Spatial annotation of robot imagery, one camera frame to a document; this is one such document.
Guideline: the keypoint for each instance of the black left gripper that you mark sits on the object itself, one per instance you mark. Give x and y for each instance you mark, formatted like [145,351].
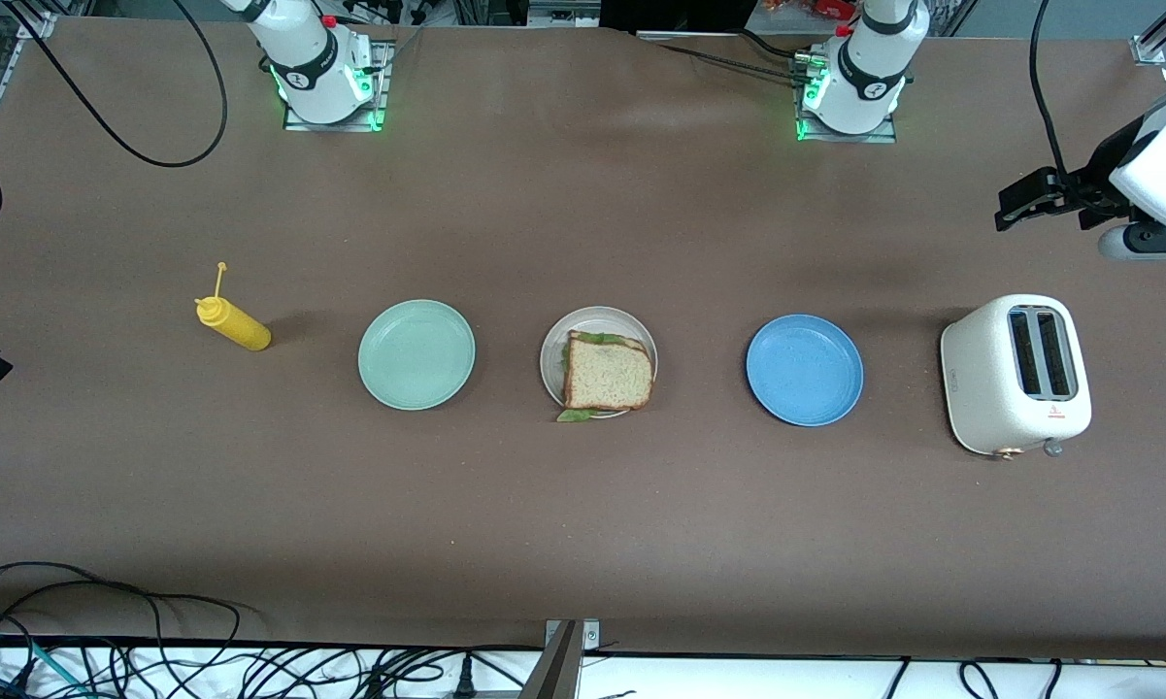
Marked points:
[1099,171]

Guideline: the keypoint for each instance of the yellow mustard squeeze bottle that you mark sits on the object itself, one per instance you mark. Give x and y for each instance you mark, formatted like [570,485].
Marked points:
[233,325]

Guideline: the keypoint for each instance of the green lettuce leaf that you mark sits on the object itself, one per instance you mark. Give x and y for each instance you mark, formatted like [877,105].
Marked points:
[573,416]

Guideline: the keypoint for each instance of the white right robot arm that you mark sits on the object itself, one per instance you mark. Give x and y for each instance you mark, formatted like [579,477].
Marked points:
[311,73]

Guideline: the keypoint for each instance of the blue plate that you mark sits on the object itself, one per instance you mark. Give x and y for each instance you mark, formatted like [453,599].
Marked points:
[804,369]

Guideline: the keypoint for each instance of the pale green plate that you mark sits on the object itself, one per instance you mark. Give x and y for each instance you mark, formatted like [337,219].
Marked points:
[416,354]

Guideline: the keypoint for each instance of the beige plate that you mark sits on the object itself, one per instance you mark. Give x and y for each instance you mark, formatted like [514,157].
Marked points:
[551,364]

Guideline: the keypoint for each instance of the white toaster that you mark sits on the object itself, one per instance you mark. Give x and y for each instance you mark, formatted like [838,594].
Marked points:
[981,388]

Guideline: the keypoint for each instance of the red orange packet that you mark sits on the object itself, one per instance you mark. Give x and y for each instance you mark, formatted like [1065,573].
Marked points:
[825,8]

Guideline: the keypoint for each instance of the grey metal equipment box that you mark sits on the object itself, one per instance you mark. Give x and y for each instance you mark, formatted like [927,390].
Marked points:
[563,15]

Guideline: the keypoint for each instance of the black power plug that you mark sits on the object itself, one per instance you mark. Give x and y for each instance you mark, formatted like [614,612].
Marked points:
[465,680]

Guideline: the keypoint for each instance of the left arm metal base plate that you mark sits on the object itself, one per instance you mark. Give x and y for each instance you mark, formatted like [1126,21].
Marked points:
[845,138]

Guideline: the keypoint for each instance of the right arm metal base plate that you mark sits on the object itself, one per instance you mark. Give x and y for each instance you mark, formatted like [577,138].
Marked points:
[381,87]

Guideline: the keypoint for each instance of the grey metal table bracket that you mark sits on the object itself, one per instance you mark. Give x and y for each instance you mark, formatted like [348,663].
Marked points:
[558,670]

